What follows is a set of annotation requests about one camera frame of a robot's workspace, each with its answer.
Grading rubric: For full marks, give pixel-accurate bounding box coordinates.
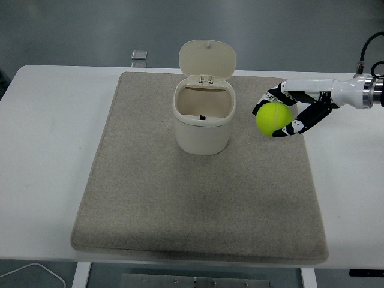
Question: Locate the cream lidded plastic bin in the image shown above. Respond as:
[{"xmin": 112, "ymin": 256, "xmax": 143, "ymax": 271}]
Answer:
[{"xmin": 172, "ymin": 39, "xmax": 237, "ymax": 156}]

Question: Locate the white cable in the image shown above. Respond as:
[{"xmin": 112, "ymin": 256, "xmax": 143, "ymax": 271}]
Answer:
[{"xmin": 0, "ymin": 262, "xmax": 66, "ymax": 288}]

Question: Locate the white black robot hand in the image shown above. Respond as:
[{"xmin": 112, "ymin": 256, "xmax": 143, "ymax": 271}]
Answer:
[{"xmin": 251, "ymin": 76, "xmax": 365, "ymax": 139}]

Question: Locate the yellow-green tennis ball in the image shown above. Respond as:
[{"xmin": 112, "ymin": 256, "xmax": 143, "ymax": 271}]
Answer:
[{"xmin": 256, "ymin": 102, "xmax": 293, "ymax": 137}]

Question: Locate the black table control panel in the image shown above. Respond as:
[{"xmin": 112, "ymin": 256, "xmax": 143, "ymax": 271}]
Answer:
[{"xmin": 349, "ymin": 269, "xmax": 384, "ymax": 277}]

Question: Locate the white table leg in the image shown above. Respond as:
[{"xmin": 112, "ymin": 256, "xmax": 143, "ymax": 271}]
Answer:
[
  {"xmin": 72, "ymin": 262, "xmax": 92, "ymax": 288},
  {"xmin": 299, "ymin": 266, "xmax": 317, "ymax": 288}
]

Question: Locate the beige fabric mat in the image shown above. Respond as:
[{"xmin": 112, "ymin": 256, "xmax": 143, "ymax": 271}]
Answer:
[{"xmin": 70, "ymin": 71, "xmax": 329, "ymax": 265}]

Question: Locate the grey metal plate with screws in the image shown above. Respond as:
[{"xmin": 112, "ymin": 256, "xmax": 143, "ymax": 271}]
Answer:
[{"xmin": 120, "ymin": 272, "xmax": 270, "ymax": 288}]

